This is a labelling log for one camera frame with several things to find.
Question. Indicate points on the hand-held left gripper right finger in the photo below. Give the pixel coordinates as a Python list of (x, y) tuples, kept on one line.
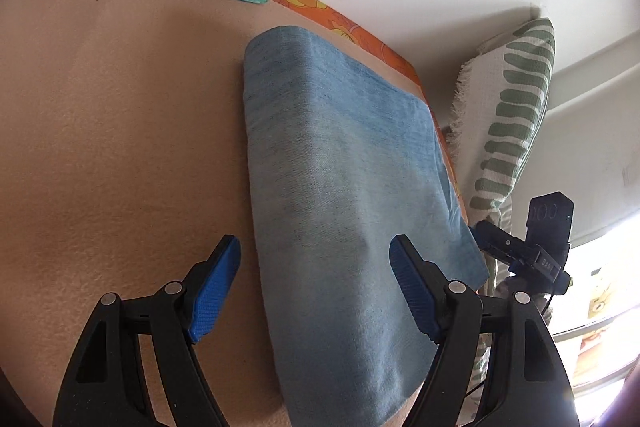
[(415, 287)]

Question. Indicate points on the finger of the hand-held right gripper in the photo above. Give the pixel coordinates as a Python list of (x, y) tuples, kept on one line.
[(502, 243)]

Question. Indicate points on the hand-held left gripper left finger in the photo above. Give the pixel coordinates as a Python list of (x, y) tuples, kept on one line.
[(215, 292)]

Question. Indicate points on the light blue denim pants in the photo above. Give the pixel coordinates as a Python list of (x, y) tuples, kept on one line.
[(350, 182)]

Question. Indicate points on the green striped white throw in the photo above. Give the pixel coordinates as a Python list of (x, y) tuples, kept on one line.
[(515, 107)]

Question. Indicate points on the beige blanket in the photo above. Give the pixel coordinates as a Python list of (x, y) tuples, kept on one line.
[(125, 132)]

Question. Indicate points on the orange floral bed sheet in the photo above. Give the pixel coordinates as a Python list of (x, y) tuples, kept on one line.
[(345, 27)]

